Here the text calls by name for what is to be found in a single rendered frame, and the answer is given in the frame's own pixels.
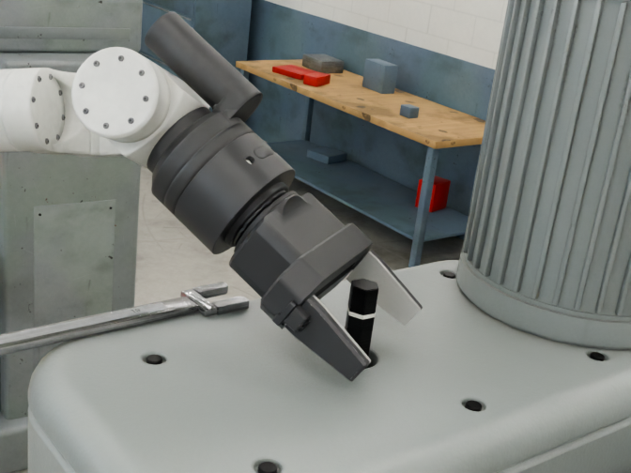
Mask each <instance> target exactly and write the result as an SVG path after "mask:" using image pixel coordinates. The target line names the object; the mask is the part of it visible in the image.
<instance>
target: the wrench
mask: <svg viewBox="0 0 631 473"><path fill-rule="evenodd" d="M227 292H228V285H227V284H226V283H225V282H216V283H212V284H207V285H202V286H197V287H193V288H192V289H189V290H184V291H181V293H180V296H181V298H172V299H167V300H163V301H159V302H154V303H149V304H145V305H140V306H135V307H130V308H127V309H122V310H117V311H112V312H108V313H100V314H95V315H90V316H86V317H81V318H76V319H72V320H68V321H63V322H58V323H53V324H49V325H45V326H40V327H35V328H27V329H22V330H18V331H13V332H9V333H4V334H0V356H2V355H6V354H10V353H15V352H19V351H24V350H28V349H32V348H37V347H41V346H45V345H49V344H54V343H62V342H65V341H70V340H74V339H79V338H83V337H87V336H91V335H96V334H101V333H104V332H109V331H113V330H118V329H122V328H129V327H134V326H138V325H143V324H146V323H151V322H155V321H160V320H163V319H168V318H172V317H177V316H181V315H185V314H190V313H196V312H197V311H198V312H200V313H201V314H202V315H204V316H211V315H214V314H218V315H219V314H223V313H231V312H235V311H239V310H244V309H248V308H249V301H250V300H249V299H247V298H246V297H234V298H227V299H223V300H218V301H213V302H209V301H208V300H207V299H206V298H213V297H217V296H222V295H225V294H227Z"/></svg>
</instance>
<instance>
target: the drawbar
mask: <svg viewBox="0 0 631 473"><path fill-rule="evenodd" d="M377 295H378V286H377V283H376V282H372V281H369V280H366V279H358V280H354V281H352V282H351V286H350V293H349V300H348V308H349V311H350V312H352V313H357V314H360V315H367V314H372V313H375V312H376V306H377ZM374 319H375V317H372V318H367V319H360V318H357V317H354V316H351V315H348V312H347V313H346V325H345V330H346V331H347V332H348V334H349V335H350V336H351V337H352V338H353V340H354V341H355V342H356V343H357V344H358V345H359V347H360V348H361V349H362V350H363V352H364V353H365V354H366V355H367V356H369V350H370V343H371V338H372V331H373V325H374Z"/></svg>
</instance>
